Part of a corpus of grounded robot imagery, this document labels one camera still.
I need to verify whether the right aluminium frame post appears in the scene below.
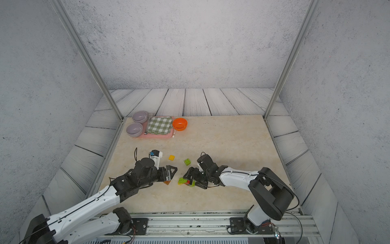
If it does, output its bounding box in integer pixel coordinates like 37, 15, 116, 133
263, 0, 321, 121

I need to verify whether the pink tray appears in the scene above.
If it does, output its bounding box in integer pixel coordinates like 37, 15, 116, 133
137, 117, 175, 139

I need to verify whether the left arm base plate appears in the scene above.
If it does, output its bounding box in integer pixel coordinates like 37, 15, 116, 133
109, 218, 149, 236

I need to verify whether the orange bowl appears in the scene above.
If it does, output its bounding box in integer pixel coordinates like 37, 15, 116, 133
172, 118, 188, 131

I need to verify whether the aluminium frame post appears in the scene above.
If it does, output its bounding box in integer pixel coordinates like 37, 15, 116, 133
263, 0, 321, 121
49, 0, 124, 122

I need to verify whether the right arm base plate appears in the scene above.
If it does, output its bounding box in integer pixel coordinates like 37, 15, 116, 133
226, 217, 275, 235

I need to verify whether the rear lavender bowl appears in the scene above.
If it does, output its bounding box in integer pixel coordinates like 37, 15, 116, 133
132, 110, 148, 124

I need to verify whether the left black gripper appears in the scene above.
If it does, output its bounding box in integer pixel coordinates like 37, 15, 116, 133
138, 165, 179, 189

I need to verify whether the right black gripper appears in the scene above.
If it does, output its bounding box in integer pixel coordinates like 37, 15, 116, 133
182, 167, 211, 190

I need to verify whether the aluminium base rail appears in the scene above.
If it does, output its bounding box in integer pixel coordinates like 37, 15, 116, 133
131, 211, 323, 244

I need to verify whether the lavender bowl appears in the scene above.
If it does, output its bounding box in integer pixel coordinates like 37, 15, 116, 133
132, 110, 148, 124
126, 123, 144, 138

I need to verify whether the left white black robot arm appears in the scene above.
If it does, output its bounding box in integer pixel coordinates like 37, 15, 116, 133
21, 158, 178, 244

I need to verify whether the small lime lego brick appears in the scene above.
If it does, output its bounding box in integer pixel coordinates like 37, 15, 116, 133
184, 159, 191, 166

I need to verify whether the front lavender bowl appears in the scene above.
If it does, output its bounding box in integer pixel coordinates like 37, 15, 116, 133
126, 123, 144, 138

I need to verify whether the green checkered cloth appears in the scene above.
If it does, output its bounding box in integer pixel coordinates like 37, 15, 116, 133
146, 117, 173, 135

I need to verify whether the long lime lego brick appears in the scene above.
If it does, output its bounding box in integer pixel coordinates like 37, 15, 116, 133
178, 178, 188, 185

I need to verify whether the left aluminium frame post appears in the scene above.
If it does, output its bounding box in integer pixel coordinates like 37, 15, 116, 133
49, 0, 124, 122

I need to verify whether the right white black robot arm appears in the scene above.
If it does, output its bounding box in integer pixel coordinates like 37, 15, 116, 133
183, 154, 296, 232

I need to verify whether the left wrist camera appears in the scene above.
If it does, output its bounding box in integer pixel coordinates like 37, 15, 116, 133
149, 149, 163, 169

